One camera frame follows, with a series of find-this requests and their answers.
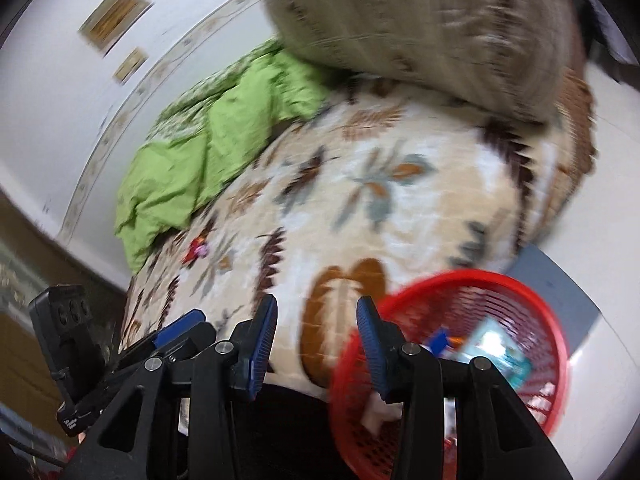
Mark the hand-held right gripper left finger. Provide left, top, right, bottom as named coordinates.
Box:
left=62, top=293, right=279, bottom=480

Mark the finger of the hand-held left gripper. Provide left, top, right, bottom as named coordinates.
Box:
left=160, top=321, right=218, bottom=361
left=117, top=310, right=207, bottom=367

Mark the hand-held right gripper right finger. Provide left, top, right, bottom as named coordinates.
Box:
left=356, top=295, right=573, bottom=480

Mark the red plastic basket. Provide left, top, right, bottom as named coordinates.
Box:
left=327, top=269, right=571, bottom=480

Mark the pink red plastic wrapper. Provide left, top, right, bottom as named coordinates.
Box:
left=182, top=237, right=211, bottom=266

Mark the wooden door with glass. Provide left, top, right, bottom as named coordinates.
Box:
left=0, top=192, right=128, bottom=461

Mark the blue orange wrapper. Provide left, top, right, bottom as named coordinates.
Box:
left=425, top=327, right=466, bottom=358

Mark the white crumpled paper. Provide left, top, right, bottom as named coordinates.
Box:
left=360, top=392, right=406, bottom=433

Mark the leaf print blanket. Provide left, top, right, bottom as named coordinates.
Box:
left=120, top=72, right=598, bottom=401

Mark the green quilt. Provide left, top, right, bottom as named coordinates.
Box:
left=114, top=37, right=346, bottom=276

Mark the striped beige pillow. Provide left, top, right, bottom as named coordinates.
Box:
left=265, top=0, right=586, bottom=126

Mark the small framed wall picture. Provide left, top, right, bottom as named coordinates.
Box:
left=114, top=49, right=148, bottom=83

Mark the large framed wall picture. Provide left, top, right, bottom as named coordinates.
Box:
left=77, top=0, right=153, bottom=53

